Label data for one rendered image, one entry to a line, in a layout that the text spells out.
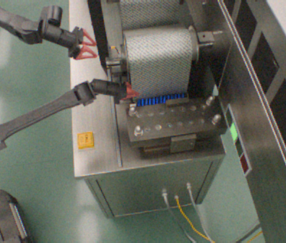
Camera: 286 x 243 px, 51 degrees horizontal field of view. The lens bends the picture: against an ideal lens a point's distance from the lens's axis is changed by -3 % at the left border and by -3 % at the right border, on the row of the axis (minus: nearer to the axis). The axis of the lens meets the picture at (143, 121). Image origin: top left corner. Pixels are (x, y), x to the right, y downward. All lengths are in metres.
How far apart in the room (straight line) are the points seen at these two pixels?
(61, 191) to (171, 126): 1.27
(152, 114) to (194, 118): 0.18
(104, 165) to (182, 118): 0.38
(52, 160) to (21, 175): 0.25
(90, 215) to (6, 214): 0.55
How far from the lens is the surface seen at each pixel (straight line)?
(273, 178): 0.90
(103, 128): 1.43
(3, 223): 2.14
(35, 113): 1.15
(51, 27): 1.09
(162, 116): 1.29
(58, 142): 2.49
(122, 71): 1.29
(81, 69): 1.65
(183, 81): 1.29
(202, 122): 1.29
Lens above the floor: 2.13
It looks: 60 degrees down
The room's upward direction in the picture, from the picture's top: 3 degrees counter-clockwise
